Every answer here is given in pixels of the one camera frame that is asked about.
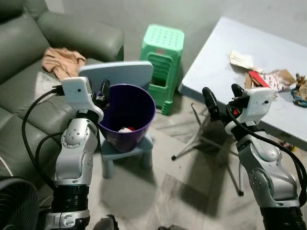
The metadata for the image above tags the grey-green leather sofa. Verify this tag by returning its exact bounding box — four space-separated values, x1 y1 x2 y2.
0 0 125 188

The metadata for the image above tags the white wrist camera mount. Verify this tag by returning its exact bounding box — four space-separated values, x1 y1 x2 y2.
60 76 104 119
241 87 275 126

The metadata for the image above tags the pale blue folding table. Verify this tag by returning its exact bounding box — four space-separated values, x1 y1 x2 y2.
171 17 307 196

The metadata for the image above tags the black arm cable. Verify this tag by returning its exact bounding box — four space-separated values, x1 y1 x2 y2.
21 86 66 190
224 103 307 207

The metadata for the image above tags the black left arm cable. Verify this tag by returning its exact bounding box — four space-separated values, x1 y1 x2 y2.
21 86 66 190

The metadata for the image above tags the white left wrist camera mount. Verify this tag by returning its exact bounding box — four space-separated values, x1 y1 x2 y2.
60 76 104 119

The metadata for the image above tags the red and white trash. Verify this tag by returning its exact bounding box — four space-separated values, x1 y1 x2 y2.
118 126 136 134

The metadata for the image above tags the red flat packet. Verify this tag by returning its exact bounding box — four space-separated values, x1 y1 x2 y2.
248 70 271 89

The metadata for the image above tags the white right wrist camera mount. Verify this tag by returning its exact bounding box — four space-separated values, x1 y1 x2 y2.
241 87 275 126

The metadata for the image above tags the black floor fan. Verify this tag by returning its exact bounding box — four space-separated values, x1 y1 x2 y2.
0 176 40 230

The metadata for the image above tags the thin white cable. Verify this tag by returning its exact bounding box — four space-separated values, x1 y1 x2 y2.
0 158 13 179

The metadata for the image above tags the beige crumpled cloth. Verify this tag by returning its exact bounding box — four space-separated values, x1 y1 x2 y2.
42 47 87 80

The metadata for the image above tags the brown crumpled paper trash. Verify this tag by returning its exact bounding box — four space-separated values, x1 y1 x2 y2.
292 73 307 108

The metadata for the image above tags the white paper booklet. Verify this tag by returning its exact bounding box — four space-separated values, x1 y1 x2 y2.
229 50 256 70

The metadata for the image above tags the black right robot foot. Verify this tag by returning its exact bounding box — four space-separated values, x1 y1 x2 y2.
157 225 189 230

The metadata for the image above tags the light blue child chair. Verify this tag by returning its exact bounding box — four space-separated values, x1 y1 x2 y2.
78 61 155 179

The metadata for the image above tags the green plastic stool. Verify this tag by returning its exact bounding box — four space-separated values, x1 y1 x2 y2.
140 24 186 116

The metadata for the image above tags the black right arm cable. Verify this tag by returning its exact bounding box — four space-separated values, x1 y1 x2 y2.
224 103 307 207

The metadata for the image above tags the purple plastic rubbish bin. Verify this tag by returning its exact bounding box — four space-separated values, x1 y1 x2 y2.
98 84 157 153

